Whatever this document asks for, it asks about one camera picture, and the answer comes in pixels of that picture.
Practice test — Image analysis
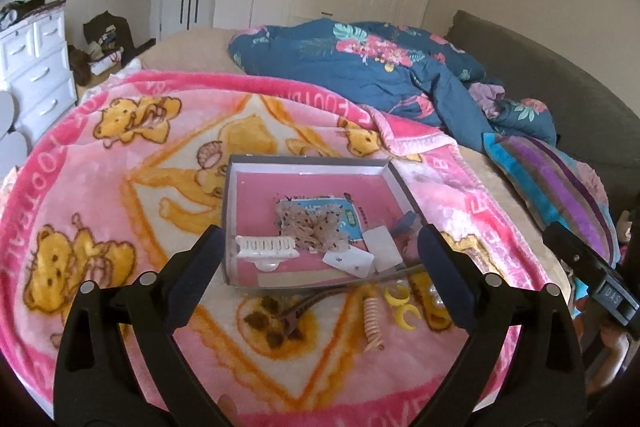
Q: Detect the tan spiral hair clip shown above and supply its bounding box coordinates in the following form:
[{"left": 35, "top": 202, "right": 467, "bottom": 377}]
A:
[{"left": 362, "top": 296, "right": 385, "bottom": 351}]

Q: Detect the white comb hair clip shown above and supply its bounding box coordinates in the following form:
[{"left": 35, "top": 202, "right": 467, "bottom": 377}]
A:
[{"left": 235, "top": 235, "right": 299, "bottom": 273}]

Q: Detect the brown duckbill hair clip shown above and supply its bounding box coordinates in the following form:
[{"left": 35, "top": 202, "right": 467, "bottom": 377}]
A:
[{"left": 277, "top": 286, "right": 359, "bottom": 338}]

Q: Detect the dotted sheer bow hairpiece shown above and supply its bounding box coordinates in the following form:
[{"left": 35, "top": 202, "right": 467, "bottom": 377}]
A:
[{"left": 276, "top": 199, "right": 349, "bottom": 254}]

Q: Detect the person's right hand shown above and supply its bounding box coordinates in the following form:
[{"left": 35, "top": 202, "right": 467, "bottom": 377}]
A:
[{"left": 574, "top": 309, "right": 630, "bottom": 395}]

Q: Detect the white rectangular packet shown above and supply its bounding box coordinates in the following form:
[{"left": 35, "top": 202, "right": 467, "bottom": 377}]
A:
[{"left": 362, "top": 225, "right": 404, "bottom": 273}]

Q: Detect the striped blue purple pillow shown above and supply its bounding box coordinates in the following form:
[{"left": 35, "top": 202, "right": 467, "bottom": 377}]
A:
[{"left": 483, "top": 133, "right": 620, "bottom": 265}]

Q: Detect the pink cartoon bear blanket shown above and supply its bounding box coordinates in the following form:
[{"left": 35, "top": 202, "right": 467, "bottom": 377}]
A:
[{"left": 1, "top": 70, "right": 570, "bottom": 426}]

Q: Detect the white earring card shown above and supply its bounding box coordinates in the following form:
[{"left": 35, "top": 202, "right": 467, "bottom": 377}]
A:
[{"left": 322, "top": 246, "right": 374, "bottom": 279}]

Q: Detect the grey shallow box tray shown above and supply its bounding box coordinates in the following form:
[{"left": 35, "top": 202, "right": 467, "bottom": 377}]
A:
[{"left": 222, "top": 155, "right": 425, "bottom": 289}]

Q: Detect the dark green headboard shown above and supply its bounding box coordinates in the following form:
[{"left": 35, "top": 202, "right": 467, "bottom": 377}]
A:
[{"left": 446, "top": 10, "right": 639, "bottom": 219}]

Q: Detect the white round chair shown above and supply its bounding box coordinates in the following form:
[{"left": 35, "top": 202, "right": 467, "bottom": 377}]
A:
[{"left": 0, "top": 91, "right": 28, "bottom": 179}]

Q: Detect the blue floral duvet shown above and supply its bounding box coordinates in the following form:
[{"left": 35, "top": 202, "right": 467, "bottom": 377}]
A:
[{"left": 228, "top": 18, "right": 558, "bottom": 152}]

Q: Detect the white drawer dresser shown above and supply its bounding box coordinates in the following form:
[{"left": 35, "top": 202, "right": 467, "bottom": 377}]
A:
[{"left": 1, "top": 0, "right": 77, "bottom": 146}]

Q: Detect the dark bag on floor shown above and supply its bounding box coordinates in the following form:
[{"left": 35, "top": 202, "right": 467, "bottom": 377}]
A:
[{"left": 67, "top": 11, "right": 136, "bottom": 87}]

